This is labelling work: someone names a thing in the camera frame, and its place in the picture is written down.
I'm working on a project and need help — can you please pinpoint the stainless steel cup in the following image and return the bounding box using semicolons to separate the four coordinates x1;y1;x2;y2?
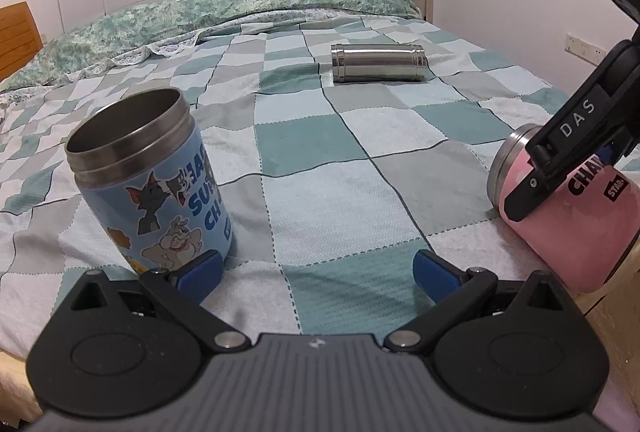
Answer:
330;43;430;84

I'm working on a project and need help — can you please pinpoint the wooden headboard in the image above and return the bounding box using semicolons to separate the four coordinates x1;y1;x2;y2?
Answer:
0;2;45;82

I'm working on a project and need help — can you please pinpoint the green patterned pillow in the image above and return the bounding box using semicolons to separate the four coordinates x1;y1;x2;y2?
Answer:
0;0;425;92

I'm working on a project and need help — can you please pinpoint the pink cup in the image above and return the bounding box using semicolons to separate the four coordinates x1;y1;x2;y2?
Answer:
487;123;640;295

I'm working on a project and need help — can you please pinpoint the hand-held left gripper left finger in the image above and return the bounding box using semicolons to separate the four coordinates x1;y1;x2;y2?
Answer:
69;250;252;356

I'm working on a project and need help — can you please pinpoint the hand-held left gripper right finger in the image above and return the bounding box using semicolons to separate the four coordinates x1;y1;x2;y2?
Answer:
383;249;574;356

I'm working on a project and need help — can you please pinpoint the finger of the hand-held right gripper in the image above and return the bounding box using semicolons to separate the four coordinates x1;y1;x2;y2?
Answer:
502;40;640;221

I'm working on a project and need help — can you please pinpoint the white wall socket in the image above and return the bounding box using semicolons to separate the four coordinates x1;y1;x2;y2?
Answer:
564;32;607;65

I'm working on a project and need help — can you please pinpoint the blue cartoon cup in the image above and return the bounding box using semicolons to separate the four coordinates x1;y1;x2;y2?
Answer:
65;88;233;275

